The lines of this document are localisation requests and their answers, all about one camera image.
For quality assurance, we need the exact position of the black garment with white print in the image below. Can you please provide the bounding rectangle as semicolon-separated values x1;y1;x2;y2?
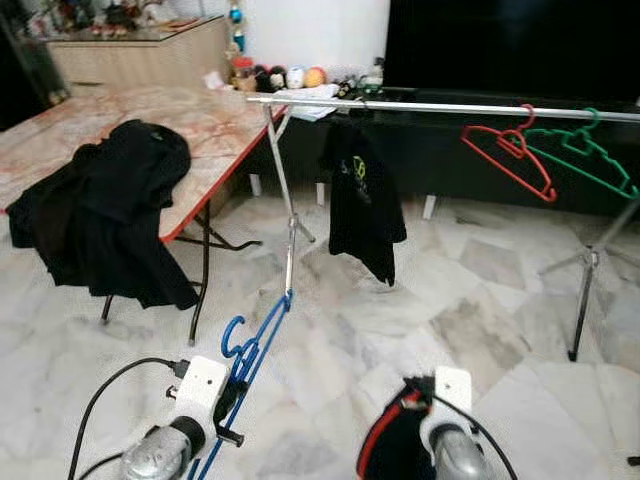
5;120;201;311

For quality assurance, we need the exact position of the white paper stack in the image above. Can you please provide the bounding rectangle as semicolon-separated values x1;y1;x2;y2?
280;85;341;121

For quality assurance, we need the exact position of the dark garment with red trim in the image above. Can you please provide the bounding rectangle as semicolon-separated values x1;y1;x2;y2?
357;375;441;480

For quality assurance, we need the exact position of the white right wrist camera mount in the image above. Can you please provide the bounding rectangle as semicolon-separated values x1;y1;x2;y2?
425;366;474;441

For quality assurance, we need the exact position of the blue bauble ornament string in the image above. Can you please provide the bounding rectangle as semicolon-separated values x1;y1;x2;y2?
228;0;246;51

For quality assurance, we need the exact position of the red plastic hanger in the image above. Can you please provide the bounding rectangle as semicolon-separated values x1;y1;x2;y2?
461;103;558;203

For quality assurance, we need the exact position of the glass display case with figurines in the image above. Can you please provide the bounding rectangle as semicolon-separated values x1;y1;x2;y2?
40;0;226;41

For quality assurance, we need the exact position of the silver clothes rack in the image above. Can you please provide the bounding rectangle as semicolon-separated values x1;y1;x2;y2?
246;92;640;363

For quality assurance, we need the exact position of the black television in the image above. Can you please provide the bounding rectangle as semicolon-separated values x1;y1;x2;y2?
383;0;640;101

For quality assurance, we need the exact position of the blue plastic hanger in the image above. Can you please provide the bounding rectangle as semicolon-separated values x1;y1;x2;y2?
185;290;294;480

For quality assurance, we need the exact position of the green plastic hanger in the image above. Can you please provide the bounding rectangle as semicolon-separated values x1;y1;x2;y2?
523;108;640;201

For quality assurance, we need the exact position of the marble pattern folding table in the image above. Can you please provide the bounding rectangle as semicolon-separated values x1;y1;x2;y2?
0;85;291;346

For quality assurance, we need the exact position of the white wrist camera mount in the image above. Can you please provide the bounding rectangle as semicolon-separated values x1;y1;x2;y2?
175;355;231;426
425;366;474;441

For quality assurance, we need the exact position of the black t-shirt with yellow logo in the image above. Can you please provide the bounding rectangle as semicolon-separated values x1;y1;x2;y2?
318;120;408;286

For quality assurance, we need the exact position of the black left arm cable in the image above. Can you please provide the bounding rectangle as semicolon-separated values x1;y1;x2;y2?
68;357;191;480

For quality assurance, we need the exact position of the light wooden cabinet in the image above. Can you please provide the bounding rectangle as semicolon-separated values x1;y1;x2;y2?
45;15;233;96

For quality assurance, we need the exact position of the black TV console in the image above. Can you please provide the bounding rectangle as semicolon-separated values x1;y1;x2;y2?
240;85;640;219

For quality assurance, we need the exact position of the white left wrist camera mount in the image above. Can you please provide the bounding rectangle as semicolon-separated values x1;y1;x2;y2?
175;355;231;426

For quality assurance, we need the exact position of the black mouse plush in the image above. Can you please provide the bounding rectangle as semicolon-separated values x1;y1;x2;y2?
255;65;291;93

